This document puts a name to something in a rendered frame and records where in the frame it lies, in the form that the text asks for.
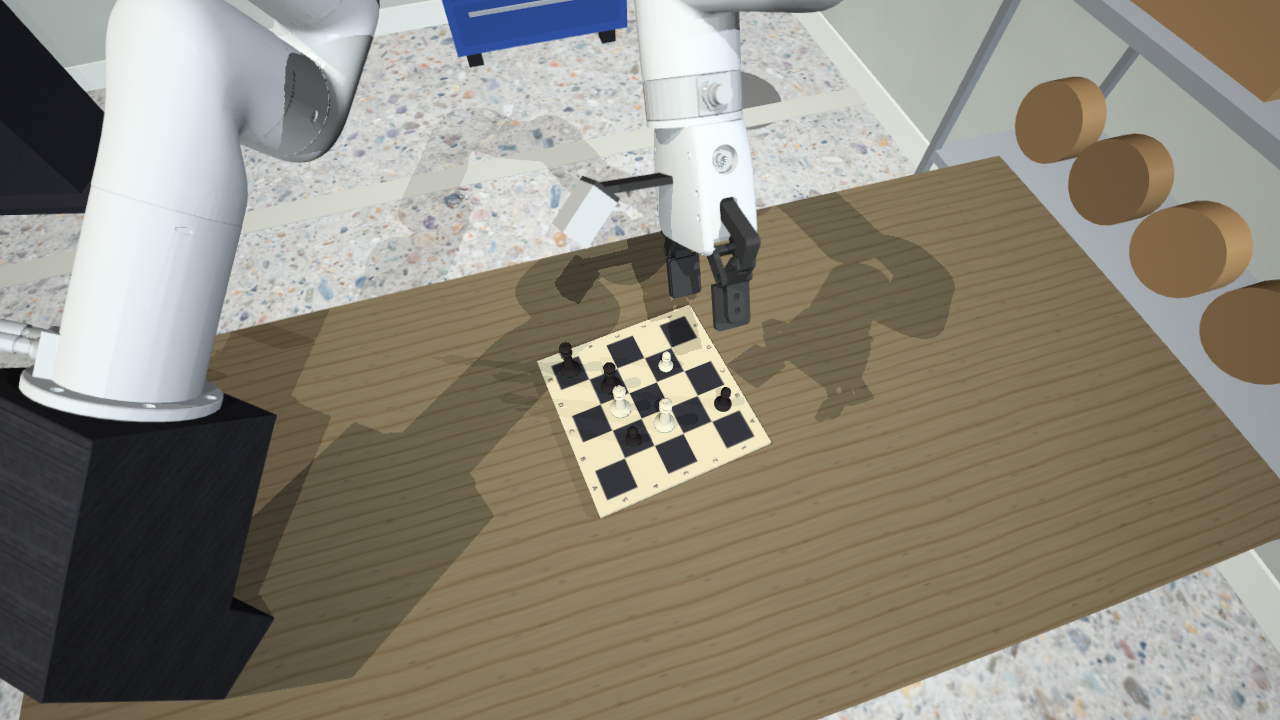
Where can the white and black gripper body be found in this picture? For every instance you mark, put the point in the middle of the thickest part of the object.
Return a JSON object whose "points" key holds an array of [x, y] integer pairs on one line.
{"points": [[689, 209]]}

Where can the chessboard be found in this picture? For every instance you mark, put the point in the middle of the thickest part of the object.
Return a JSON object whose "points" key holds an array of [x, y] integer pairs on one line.
{"points": [[703, 438]]}

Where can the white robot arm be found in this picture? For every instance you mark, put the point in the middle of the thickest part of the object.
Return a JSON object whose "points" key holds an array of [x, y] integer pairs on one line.
{"points": [[169, 190]]}

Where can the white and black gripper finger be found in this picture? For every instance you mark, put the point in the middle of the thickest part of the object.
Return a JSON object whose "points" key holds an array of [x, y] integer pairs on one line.
{"points": [[683, 269], [731, 294]]}

